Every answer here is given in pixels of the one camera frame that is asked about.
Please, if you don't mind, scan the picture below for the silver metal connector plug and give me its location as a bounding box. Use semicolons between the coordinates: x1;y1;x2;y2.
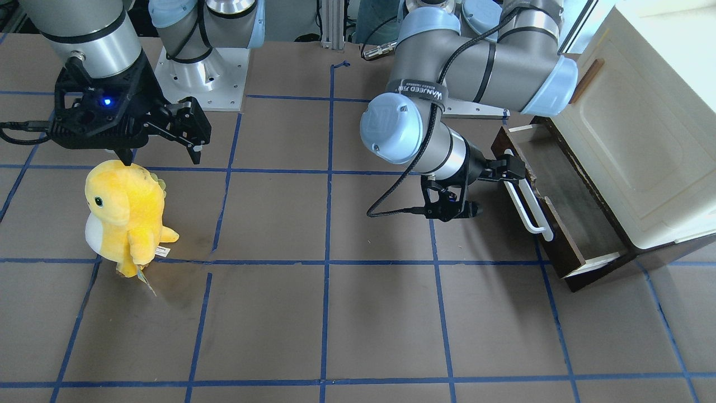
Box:
361;41;397;61

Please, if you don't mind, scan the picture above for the yellow plush dinosaur toy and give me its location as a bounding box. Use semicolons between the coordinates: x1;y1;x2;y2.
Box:
84;159;180;285

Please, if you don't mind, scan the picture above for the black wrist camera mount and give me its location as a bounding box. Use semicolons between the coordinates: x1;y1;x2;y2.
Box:
417;176;483;222

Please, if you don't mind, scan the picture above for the black camera cable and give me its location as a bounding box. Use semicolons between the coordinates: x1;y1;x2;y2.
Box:
366;6;532;220

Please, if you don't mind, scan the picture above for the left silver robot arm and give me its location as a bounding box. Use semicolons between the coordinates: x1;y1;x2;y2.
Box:
360;1;578;187

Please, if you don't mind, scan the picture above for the white cabinet with brown handle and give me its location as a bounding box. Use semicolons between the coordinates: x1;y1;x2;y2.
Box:
553;1;715;249

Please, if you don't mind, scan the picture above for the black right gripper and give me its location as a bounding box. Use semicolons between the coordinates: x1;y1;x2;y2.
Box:
47;51;212;167

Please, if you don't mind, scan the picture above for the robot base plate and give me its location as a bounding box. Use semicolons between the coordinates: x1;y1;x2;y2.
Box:
442;99;511;120
154;48;251;112

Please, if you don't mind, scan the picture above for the dark brown wooden drawer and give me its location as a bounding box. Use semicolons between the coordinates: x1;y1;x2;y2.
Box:
491;118;638;292

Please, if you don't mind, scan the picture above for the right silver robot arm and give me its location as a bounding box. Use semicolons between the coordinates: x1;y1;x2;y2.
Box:
7;1;266;165

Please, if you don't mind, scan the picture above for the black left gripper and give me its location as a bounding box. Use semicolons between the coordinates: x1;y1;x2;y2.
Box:
452;142;526;187

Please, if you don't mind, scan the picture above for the aluminium frame post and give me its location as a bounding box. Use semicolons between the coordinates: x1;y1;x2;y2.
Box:
319;0;346;51

